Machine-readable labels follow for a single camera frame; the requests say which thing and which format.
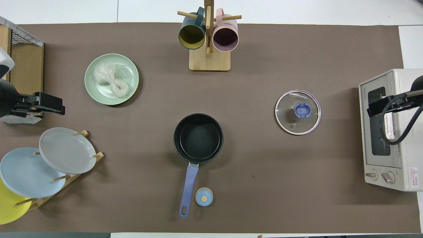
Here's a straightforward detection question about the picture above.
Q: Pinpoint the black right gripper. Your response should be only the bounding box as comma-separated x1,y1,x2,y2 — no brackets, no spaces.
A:
366,93,407,117

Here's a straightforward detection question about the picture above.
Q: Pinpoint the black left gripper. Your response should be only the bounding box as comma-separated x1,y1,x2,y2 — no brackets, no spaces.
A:
13,92,66,116

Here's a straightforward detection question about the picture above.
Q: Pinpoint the white vermicelli bundle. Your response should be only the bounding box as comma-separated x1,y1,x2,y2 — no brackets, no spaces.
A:
94,63,130,99

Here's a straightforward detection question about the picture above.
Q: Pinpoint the glass lid with blue knob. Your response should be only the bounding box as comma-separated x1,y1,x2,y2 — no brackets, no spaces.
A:
275,90,321,136

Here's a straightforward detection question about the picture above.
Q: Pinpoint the grey plate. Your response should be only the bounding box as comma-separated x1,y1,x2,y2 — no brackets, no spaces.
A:
39,127,97,175

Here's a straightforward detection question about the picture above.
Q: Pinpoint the light blue plate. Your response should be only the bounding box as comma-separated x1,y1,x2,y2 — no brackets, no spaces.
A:
0,147,66,198

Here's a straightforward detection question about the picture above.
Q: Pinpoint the wooden plate rack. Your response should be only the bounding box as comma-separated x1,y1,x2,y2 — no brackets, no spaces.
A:
15,130,105,211

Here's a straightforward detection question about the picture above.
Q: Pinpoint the pale green plate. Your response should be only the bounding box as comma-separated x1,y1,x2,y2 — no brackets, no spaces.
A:
85,54,139,105

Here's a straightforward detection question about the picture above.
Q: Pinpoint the yellow plate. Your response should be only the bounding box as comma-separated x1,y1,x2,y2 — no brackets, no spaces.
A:
0,178,32,225

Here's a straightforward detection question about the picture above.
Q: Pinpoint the beige toaster oven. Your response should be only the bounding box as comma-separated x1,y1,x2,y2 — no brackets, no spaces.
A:
359,68,423,192

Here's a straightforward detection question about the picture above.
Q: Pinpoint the brown table mat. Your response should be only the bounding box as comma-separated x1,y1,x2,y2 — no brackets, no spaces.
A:
0,22,422,233

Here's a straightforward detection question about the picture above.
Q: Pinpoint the dark teal mug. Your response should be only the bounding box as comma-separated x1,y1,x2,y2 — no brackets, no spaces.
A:
178,7,206,50

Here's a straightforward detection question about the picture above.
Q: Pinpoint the pink mug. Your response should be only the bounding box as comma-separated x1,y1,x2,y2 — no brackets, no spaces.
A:
212,8,239,52

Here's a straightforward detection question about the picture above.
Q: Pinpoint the wooden mug tree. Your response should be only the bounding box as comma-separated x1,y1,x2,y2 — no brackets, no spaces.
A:
177,0,242,72

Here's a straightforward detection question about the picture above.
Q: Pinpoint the small blue cap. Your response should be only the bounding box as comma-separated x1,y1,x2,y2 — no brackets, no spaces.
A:
195,187,214,207

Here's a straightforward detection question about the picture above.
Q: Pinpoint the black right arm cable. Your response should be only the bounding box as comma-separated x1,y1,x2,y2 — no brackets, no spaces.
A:
380,94,423,145

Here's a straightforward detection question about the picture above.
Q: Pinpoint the black pot with blue handle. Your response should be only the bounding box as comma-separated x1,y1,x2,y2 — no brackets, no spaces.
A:
173,113,224,218

